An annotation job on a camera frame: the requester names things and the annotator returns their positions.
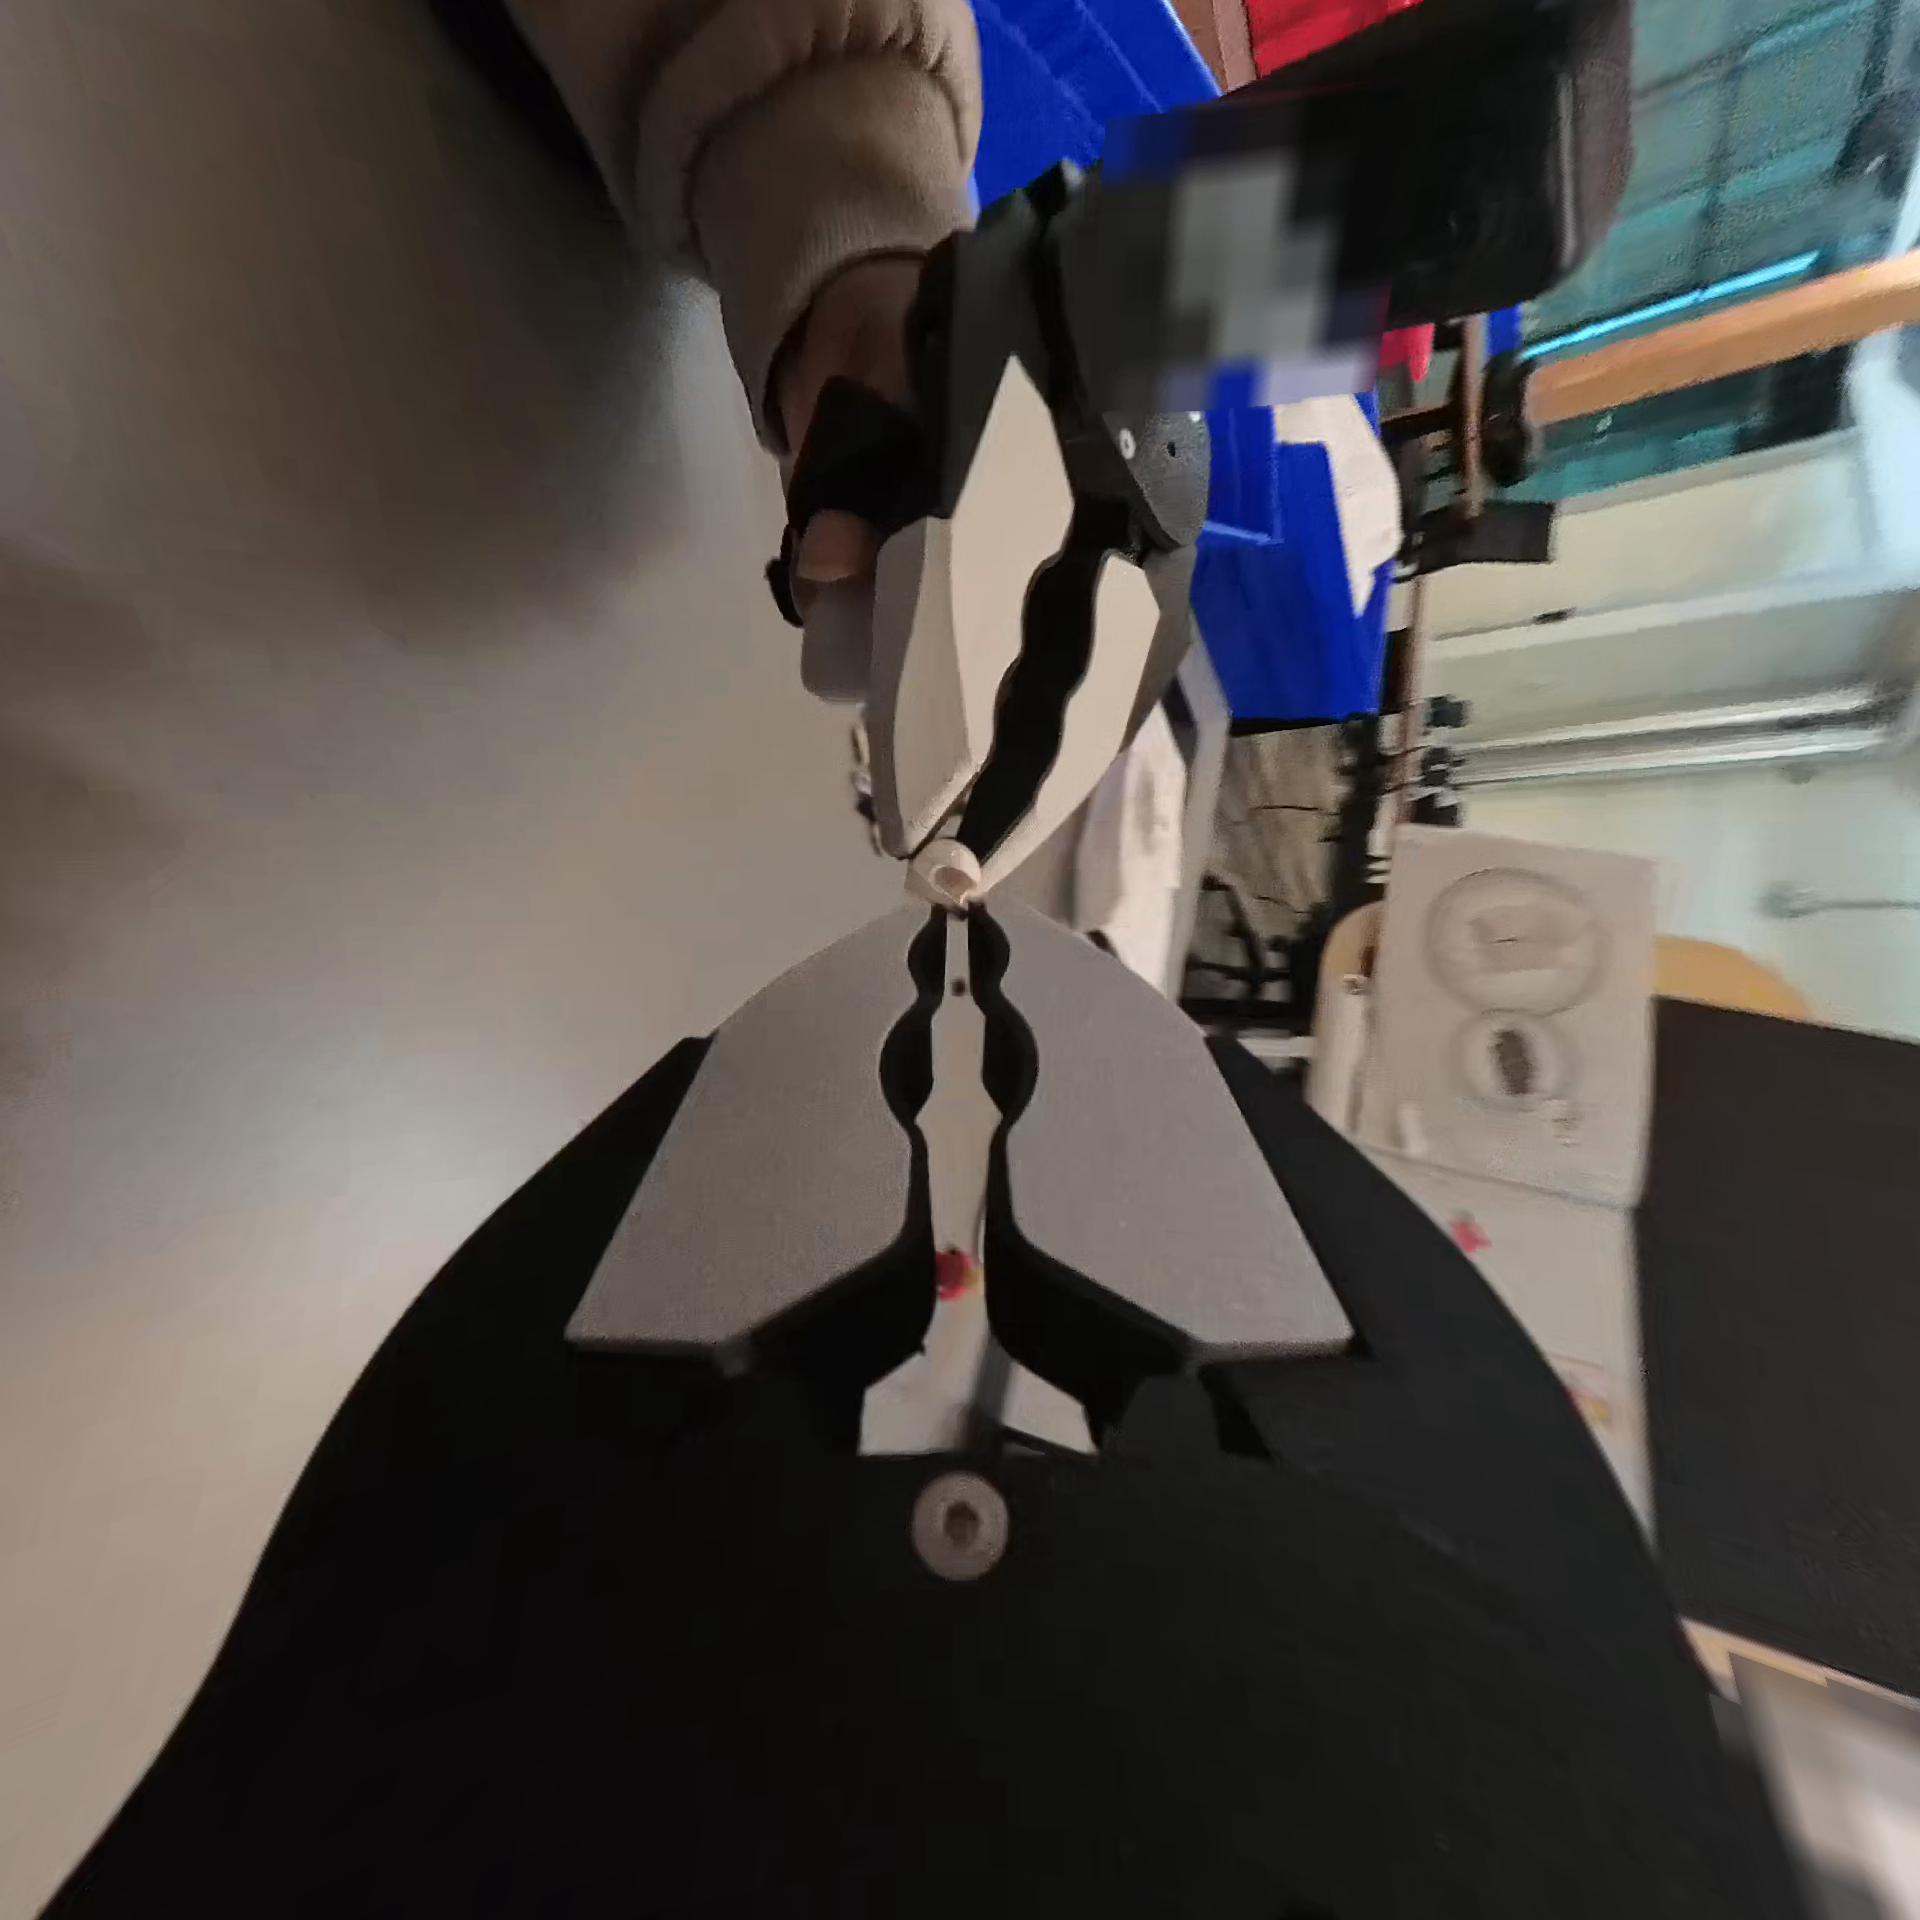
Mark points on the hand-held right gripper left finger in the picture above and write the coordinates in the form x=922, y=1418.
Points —
x=749, y=1185

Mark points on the white booklet stand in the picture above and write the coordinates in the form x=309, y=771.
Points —
x=1341, y=1004

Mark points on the wide blue plastic bin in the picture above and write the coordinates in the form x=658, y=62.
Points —
x=1290, y=601

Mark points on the printed white paper bag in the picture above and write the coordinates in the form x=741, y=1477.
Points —
x=1125, y=826

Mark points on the white paper sheets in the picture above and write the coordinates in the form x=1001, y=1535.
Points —
x=1365, y=510

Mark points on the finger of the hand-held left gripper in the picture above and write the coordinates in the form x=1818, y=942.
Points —
x=1125, y=676
x=945, y=661

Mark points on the red toy minifigure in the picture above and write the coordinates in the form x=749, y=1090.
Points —
x=953, y=1271

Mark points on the person's left hand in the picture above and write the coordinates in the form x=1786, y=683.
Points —
x=833, y=548

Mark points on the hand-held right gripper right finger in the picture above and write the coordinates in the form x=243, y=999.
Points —
x=1171, y=1201

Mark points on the instruction booklet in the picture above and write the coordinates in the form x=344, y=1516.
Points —
x=1515, y=1020

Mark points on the person's left forearm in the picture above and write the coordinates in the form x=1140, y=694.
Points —
x=779, y=150

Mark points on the white toy helmet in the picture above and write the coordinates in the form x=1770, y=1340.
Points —
x=945, y=874

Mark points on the red plastic bin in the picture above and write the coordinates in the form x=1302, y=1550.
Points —
x=1320, y=31

